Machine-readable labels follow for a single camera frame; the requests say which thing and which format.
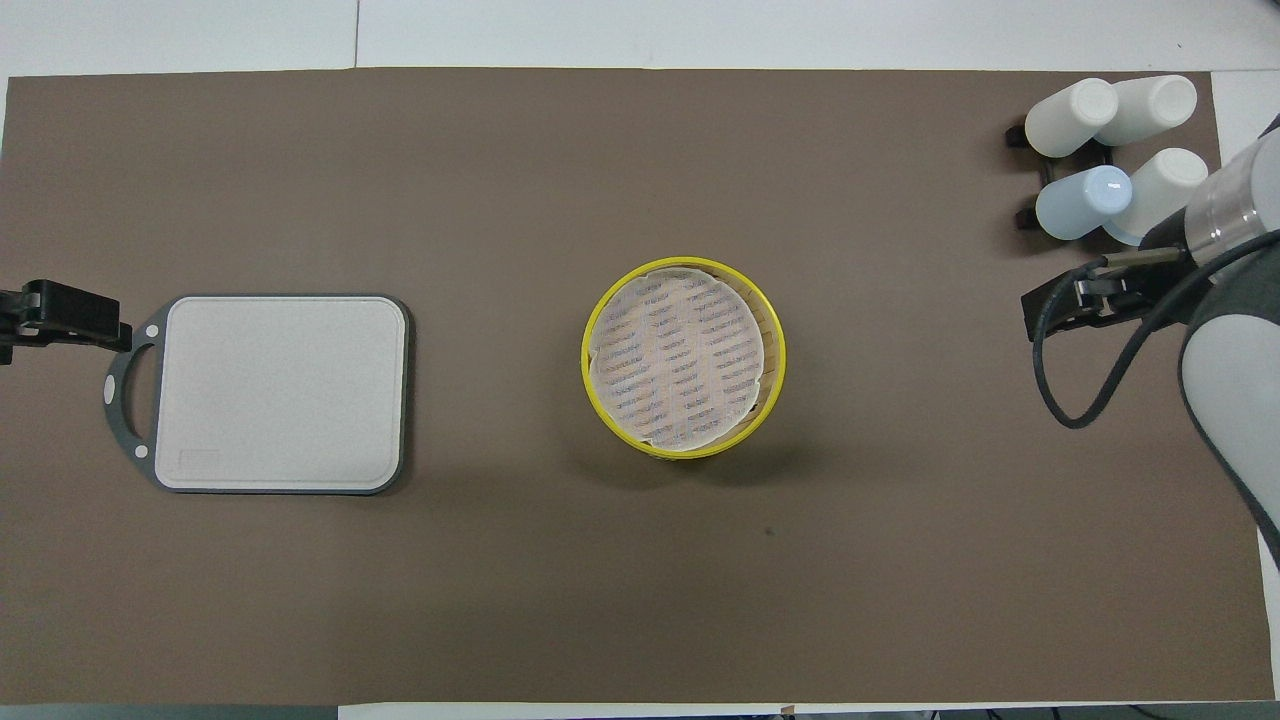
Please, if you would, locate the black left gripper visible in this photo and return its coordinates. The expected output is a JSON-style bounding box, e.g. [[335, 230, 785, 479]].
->
[[0, 279, 134, 367]]

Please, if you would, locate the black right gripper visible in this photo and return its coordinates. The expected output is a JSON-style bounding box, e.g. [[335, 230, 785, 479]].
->
[[1020, 252, 1197, 343]]

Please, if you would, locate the paper steamer liner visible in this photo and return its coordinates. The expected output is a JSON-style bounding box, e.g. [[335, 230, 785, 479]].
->
[[588, 268, 769, 451]]

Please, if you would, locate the yellow bamboo steamer basket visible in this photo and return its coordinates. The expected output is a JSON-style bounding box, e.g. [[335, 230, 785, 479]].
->
[[580, 256, 787, 461]]

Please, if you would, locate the light blue plastic cup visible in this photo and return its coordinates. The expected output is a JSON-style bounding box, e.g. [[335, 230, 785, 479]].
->
[[1035, 165, 1134, 242]]

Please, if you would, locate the black cup rack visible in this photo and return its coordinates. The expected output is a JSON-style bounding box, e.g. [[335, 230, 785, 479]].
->
[[1005, 118, 1129, 257]]

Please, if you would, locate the white plastic cup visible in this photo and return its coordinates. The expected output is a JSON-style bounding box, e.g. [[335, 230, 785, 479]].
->
[[1025, 78, 1120, 159], [1103, 148, 1209, 247], [1095, 75, 1199, 148]]

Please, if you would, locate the brown table mat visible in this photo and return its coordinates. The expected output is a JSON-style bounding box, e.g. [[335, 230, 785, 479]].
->
[[0, 67, 1273, 706]]

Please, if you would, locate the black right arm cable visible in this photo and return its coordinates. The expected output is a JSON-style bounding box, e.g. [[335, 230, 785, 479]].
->
[[1031, 228, 1280, 431]]

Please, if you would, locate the white cutting board grey frame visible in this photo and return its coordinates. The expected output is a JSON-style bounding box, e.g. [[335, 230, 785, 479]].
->
[[102, 293, 412, 496]]

